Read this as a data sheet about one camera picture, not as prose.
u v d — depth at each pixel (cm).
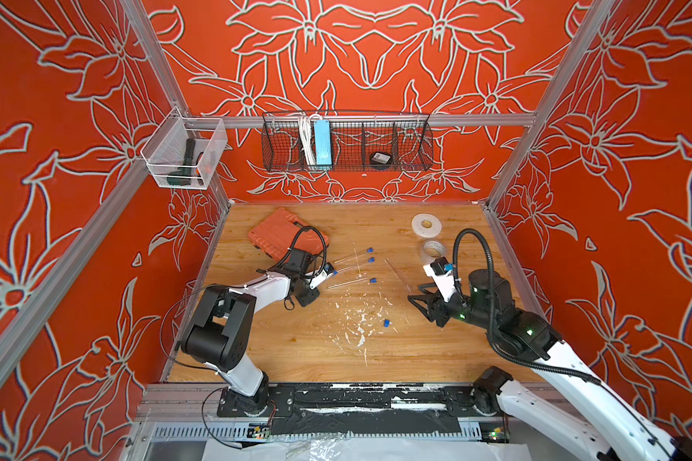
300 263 76
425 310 63
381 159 96
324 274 85
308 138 90
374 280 97
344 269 99
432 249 107
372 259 102
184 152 87
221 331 46
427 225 111
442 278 58
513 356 48
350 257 103
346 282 95
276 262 75
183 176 79
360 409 73
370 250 104
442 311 60
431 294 67
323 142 89
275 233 102
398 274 98
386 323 87
